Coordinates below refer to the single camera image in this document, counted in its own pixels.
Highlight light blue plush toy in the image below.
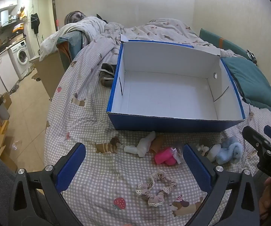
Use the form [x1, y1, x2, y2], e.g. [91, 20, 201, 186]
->
[216, 136, 244, 165]

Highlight blue cardboard box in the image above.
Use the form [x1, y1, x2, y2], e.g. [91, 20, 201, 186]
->
[106, 34, 246, 133]

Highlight teal pillow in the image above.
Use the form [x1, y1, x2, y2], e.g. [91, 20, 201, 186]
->
[221, 57, 271, 116]

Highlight white plush toy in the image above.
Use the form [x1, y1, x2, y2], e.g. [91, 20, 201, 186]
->
[206, 144, 222, 162]

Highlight white washing machine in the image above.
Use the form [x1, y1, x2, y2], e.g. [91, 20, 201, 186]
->
[9, 40, 31, 79]

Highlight beige lace scrunchie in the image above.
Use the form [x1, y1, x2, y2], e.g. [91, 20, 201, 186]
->
[136, 172, 178, 208]

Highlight clear plastic toy packet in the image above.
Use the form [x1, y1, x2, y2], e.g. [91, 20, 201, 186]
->
[170, 146, 185, 165]

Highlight brown grey slippers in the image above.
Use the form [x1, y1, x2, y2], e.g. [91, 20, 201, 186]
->
[100, 63, 116, 87]

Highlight black and white small item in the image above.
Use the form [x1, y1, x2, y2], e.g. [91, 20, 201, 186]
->
[246, 49, 258, 65]

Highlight grey bin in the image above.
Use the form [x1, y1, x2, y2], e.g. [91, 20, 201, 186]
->
[0, 102, 11, 121]

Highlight dark patterned cushion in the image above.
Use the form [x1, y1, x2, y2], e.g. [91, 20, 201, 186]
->
[64, 11, 87, 25]

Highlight pink soft ball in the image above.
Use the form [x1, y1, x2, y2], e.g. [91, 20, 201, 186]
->
[154, 147, 177, 166]

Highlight white sock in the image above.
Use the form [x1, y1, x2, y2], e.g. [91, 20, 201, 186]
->
[124, 131, 156, 157]

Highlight printed quilt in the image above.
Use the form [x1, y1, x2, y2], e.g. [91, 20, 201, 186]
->
[39, 16, 221, 60]

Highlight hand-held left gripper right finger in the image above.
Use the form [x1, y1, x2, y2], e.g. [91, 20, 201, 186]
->
[183, 143, 261, 226]

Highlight white water heater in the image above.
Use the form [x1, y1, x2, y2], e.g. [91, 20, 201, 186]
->
[0, 9, 10, 26]

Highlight black hanging garment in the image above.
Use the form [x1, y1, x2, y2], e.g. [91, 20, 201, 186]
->
[31, 13, 41, 34]

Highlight small brown soft item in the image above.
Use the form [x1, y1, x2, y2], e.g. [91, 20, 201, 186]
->
[150, 135, 171, 153]

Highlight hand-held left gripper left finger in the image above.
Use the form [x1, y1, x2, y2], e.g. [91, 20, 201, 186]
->
[9, 142, 86, 226]

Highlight large brown cardboard box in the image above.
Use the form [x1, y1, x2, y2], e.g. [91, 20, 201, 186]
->
[29, 51, 66, 100]

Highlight teal cushion with orange stripe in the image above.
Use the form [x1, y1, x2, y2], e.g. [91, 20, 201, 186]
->
[199, 28, 250, 58]

